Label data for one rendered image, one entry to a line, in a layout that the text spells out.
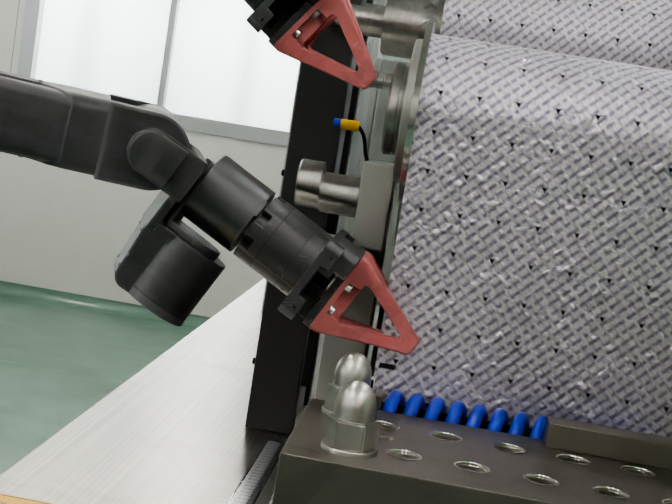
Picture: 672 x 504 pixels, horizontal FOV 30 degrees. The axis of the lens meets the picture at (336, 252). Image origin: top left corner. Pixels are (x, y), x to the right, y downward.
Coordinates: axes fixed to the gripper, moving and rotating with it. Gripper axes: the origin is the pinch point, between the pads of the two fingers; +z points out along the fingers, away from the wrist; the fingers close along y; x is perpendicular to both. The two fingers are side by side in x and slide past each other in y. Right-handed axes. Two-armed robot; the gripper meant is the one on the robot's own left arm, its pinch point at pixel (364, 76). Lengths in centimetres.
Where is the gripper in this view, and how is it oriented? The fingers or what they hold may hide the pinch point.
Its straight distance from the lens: 101.6
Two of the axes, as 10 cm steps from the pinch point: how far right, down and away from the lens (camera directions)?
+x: 7.2, -6.7, -2.0
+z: 6.9, 7.3, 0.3
